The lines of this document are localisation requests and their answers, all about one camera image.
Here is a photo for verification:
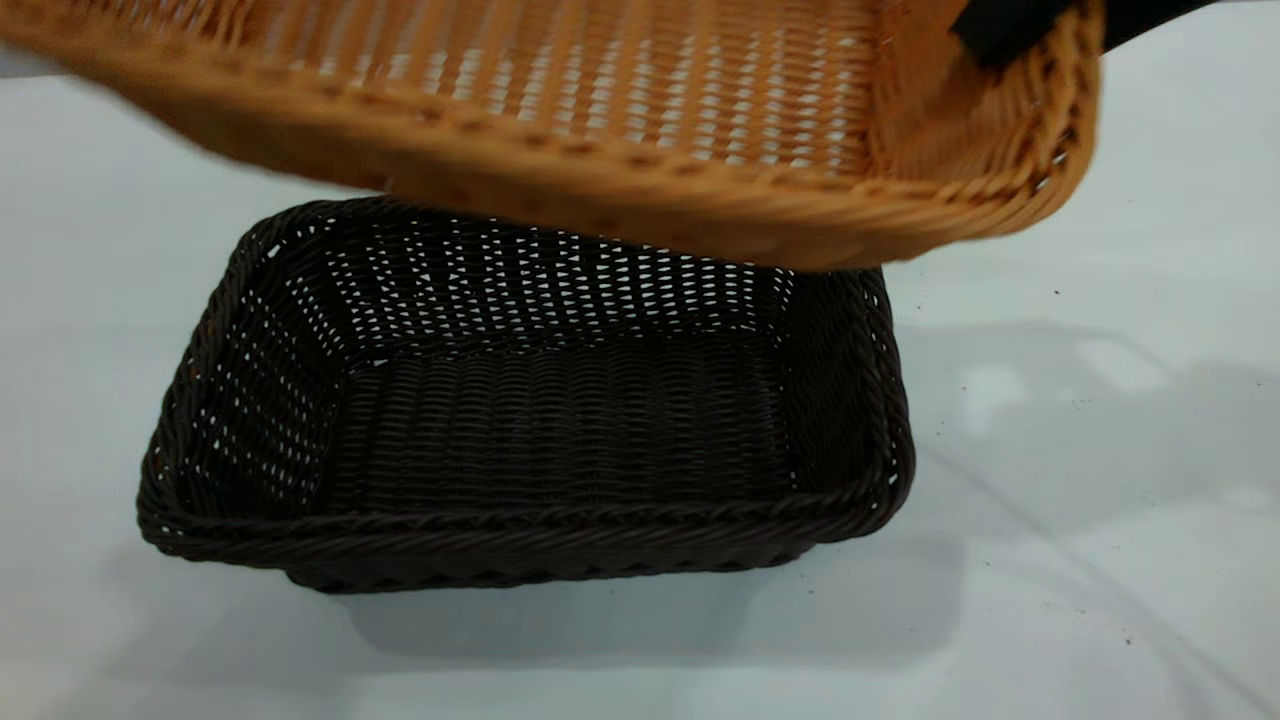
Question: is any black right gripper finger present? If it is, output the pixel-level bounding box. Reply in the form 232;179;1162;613
1100;0;1219;53
950;0;1083;69

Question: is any orange wicker basket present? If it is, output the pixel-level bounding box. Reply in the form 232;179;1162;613
0;0;1104;273

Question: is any black wicker basket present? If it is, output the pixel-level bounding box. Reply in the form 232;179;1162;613
137;196;916;595

